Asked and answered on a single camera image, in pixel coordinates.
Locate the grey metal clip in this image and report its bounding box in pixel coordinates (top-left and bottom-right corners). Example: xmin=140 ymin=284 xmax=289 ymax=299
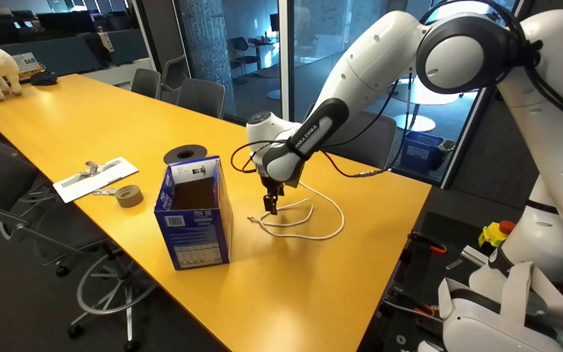
xmin=80 ymin=159 xmax=101 ymax=180

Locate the orange handled clamp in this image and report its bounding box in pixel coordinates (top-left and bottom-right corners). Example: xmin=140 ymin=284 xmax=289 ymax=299
xmin=385 ymin=297 xmax=441 ymax=323
xmin=408 ymin=231 xmax=451 ymax=258

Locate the white string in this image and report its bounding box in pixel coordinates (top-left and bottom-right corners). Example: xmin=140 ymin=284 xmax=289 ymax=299
xmin=246 ymin=180 xmax=348 ymax=243

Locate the white paper sheet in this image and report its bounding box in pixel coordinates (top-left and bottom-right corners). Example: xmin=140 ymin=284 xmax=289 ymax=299
xmin=52 ymin=155 xmax=140 ymax=205

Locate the white VR headset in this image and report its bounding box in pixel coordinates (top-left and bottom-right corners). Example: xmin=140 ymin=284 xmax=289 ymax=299
xmin=436 ymin=260 xmax=563 ymax=352

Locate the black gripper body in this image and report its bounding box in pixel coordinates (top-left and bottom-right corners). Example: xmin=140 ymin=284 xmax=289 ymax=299
xmin=258 ymin=172 xmax=289 ymax=202

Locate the clear plastic bar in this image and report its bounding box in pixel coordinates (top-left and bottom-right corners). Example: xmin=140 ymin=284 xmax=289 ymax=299
xmin=459 ymin=245 xmax=492 ymax=268

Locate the small white card box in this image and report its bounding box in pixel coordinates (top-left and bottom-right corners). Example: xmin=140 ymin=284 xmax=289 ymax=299
xmin=9 ymin=51 xmax=47 ymax=84

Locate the dark grey sofa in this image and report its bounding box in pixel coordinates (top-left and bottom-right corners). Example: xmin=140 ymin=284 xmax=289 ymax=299
xmin=0 ymin=8 xmax=136 ymax=74

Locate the blue waste bin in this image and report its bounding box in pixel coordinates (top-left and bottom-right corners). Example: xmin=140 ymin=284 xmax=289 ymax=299
xmin=400 ymin=131 xmax=457 ymax=176

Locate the grey office chair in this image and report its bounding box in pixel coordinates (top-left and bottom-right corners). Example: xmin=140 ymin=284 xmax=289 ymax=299
xmin=129 ymin=67 xmax=164 ymax=100
xmin=0 ymin=125 xmax=160 ymax=352
xmin=322 ymin=110 xmax=398 ymax=172
xmin=160 ymin=55 xmax=191 ymax=90
xmin=174 ymin=76 xmax=228 ymax=121

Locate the black tape roll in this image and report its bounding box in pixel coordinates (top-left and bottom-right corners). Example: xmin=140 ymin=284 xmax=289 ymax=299
xmin=162 ymin=143 xmax=209 ymax=166

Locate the white side table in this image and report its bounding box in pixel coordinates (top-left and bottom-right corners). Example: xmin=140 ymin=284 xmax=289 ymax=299
xmin=82 ymin=59 xmax=140 ymax=90

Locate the tan tape roll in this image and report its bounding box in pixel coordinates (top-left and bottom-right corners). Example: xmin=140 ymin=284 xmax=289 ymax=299
xmin=111 ymin=184 xmax=144 ymax=209

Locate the blue cardboard box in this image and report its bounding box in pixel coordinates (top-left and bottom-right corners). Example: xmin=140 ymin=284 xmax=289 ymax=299
xmin=152 ymin=155 xmax=234 ymax=272

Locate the small black object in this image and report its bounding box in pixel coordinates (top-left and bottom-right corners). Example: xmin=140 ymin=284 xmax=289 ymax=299
xmin=29 ymin=69 xmax=60 ymax=88

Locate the black perforated mounting table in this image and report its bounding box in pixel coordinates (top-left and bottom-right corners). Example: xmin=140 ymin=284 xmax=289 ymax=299
xmin=367 ymin=207 xmax=512 ymax=352

